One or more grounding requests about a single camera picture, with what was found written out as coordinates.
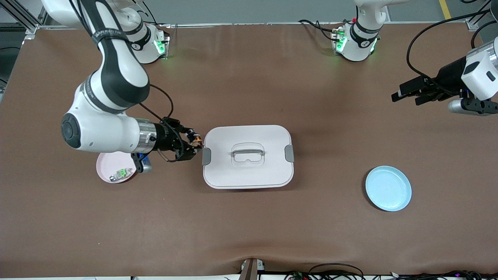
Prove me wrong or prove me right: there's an orange black push-button switch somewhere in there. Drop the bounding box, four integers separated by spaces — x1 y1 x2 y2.
187 131 203 149

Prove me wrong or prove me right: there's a white lidded storage box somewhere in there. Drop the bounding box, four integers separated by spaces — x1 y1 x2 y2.
202 124 295 190

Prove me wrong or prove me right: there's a pink round plate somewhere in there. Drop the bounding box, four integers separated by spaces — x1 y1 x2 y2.
96 152 138 184

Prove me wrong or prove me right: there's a brown table mat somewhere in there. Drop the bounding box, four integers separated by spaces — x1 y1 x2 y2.
0 23 498 278

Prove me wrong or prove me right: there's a light blue round plate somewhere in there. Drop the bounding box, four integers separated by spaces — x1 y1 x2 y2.
365 166 412 212

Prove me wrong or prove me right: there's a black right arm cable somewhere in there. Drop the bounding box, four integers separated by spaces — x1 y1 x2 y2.
138 84 186 163

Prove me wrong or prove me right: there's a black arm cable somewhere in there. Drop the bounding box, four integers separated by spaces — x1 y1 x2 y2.
406 9 498 96
138 84 186 163

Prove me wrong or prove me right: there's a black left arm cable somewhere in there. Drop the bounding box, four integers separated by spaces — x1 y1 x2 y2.
406 9 498 96

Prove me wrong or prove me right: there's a green push-button switch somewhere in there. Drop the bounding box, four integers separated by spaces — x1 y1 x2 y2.
109 168 133 182

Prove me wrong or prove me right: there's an aluminium frame post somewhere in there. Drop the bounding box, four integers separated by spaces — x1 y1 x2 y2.
0 0 48 41
466 0 498 43

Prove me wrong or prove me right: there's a black right base cable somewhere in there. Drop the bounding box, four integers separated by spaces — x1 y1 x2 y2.
141 0 158 26

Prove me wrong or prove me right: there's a black base cable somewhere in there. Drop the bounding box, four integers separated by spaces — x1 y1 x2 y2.
141 0 158 26
298 19 343 42

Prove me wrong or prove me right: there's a black left base cable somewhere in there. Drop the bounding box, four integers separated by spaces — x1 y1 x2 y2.
298 19 343 42

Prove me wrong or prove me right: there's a table edge clamp bracket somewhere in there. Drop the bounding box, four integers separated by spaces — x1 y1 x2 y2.
238 258 266 280

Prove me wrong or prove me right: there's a black cable bundle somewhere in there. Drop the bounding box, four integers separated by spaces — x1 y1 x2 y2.
286 263 498 280

